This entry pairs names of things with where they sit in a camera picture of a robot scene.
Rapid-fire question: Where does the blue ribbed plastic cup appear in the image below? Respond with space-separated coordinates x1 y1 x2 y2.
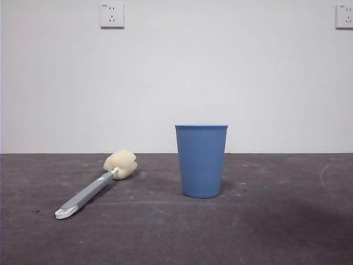
174 124 229 199

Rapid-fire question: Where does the white wall socket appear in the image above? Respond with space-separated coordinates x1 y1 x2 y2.
100 3 125 29
335 4 353 30

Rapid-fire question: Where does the grey-handled sponge cup brush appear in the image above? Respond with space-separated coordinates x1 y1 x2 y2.
54 149 138 220

